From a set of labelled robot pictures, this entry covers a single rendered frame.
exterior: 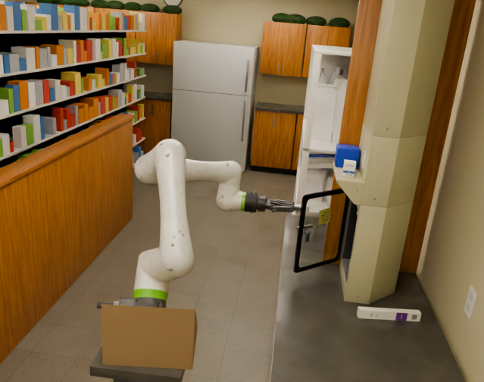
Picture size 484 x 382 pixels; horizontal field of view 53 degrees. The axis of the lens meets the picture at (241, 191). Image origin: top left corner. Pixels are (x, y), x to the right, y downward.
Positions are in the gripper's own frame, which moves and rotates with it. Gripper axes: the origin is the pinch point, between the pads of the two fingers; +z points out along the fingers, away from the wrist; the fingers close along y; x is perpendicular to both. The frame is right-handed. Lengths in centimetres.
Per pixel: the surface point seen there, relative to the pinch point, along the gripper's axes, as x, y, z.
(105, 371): 38, -80, -63
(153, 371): 37, -78, -46
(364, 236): 3.8, -15.2, 28.1
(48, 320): 131, 66, -166
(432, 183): -13, 22, 62
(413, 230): 13, 22, 58
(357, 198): -13.0, -15.2, 22.2
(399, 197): -13.6, -9.5, 40.8
